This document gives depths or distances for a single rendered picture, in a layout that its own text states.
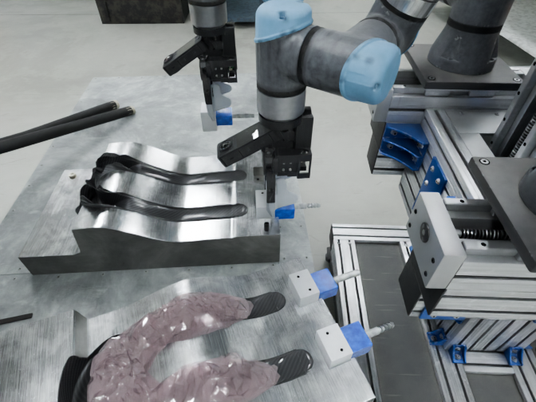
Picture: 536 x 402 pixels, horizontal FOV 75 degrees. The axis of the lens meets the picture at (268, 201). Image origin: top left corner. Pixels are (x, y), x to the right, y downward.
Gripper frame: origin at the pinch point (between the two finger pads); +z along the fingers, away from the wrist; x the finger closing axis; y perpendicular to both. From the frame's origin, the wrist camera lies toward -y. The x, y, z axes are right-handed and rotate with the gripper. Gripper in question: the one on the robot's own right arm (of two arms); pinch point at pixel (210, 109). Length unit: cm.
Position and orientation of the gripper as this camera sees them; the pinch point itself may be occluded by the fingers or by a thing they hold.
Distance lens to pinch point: 91.3
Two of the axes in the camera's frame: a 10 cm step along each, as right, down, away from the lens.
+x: -0.6, -7.1, 7.1
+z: 0.0, 7.1, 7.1
